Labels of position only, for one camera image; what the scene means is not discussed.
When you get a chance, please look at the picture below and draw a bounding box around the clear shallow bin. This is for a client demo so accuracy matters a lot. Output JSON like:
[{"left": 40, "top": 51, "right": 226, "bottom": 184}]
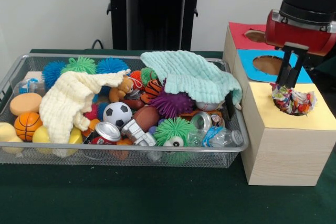
[{"left": 0, "top": 52, "right": 251, "bottom": 168}]

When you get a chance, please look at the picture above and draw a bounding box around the white baseball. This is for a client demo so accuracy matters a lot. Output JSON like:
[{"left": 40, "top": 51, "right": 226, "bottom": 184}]
[{"left": 196, "top": 100, "right": 225, "bottom": 112}]

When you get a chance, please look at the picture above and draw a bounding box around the multicoloured knotted rag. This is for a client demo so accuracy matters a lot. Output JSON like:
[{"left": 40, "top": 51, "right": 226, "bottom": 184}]
[{"left": 270, "top": 82, "right": 318, "bottom": 116}]

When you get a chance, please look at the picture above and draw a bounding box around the large blue spiky ball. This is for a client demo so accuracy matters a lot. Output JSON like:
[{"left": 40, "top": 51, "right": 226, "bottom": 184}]
[{"left": 96, "top": 58, "right": 131, "bottom": 75}]

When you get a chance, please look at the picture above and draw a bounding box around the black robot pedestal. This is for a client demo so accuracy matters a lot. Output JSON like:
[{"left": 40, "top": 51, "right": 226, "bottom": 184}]
[{"left": 101, "top": 0, "right": 212, "bottom": 51}]

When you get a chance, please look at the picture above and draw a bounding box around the black cable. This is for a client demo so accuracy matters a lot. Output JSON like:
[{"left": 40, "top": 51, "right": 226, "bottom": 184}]
[{"left": 91, "top": 39, "right": 106, "bottom": 50}]

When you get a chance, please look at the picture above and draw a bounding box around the dark green table cloth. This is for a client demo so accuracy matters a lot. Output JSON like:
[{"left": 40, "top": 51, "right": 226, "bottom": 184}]
[{"left": 0, "top": 48, "right": 336, "bottom": 224}]

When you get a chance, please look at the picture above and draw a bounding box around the purple spiky ball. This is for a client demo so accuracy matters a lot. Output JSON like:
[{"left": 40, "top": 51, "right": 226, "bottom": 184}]
[{"left": 150, "top": 89, "right": 195, "bottom": 119}]

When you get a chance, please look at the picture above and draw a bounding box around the crushed plastic water bottle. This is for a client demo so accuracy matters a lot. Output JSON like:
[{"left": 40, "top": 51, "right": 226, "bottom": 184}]
[{"left": 202, "top": 126, "right": 244, "bottom": 149}]

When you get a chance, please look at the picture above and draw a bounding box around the cream knitted cloth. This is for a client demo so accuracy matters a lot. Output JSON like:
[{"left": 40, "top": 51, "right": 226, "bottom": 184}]
[{"left": 39, "top": 69, "right": 132, "bottom": 144}]

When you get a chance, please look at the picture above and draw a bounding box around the small soccer ball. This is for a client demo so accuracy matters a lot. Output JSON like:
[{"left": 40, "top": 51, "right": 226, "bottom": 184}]
[{"left": 103, "top": 102, "right": 133, "bottom": 129}]

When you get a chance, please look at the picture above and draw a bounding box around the small orange basketball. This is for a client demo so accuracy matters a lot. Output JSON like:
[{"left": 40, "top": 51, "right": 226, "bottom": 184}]
[{"left": 14, "top": 112, "right": 43, "bottom": 142}]

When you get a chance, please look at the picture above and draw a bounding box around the pale orange round sponge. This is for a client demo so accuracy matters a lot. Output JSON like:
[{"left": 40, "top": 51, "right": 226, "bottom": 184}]
[{"left": 9, "top": 93, "right": 43, "bottom": 117}]

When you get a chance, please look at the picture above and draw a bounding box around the green fuzzy monster toy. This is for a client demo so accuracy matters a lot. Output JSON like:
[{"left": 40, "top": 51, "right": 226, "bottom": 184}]
[{"left": 61, "top": 56, "right": 98, "bottom": 74}]

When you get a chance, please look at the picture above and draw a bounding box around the green spiky ball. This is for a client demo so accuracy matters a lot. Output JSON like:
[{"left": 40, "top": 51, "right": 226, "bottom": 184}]
[{"left": 153, "top": 118, "right": 196, "bottom": 164}]

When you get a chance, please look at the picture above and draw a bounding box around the mint green knitted cloth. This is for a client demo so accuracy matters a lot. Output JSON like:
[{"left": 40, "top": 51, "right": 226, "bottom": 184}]
[{"left": 140, "top": 50, "right": 244, "bottom": 105}]

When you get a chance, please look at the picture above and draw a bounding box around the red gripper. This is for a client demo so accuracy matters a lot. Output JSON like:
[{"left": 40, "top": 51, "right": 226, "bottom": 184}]
[{"left": 265, "top": 10, "right": 336, "bottom": 89}]

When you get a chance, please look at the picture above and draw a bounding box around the plain yellow ball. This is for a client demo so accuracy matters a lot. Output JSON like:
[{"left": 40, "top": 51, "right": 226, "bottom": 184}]
[{"left": 33, "top": 125, "right": 55, "bottom": 144}]

